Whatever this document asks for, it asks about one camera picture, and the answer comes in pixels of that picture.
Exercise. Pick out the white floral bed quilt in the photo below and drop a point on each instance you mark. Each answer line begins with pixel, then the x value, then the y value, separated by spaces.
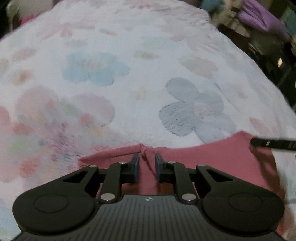
pixel 98 75

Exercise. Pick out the purple folded blanket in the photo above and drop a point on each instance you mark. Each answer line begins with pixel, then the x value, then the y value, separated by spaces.
pixel 255 15

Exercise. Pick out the pink ribbed small garment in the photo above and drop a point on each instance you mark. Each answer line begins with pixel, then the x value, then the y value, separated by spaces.
pixel 233 155

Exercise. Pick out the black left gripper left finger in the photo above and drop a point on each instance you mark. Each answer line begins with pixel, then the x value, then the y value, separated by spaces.
pixel 71 201

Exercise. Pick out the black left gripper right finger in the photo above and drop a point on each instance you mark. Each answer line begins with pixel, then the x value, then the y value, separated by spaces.
pixel 228 203

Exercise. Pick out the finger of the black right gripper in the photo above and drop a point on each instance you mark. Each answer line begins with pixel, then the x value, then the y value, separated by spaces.
pixel 279 144

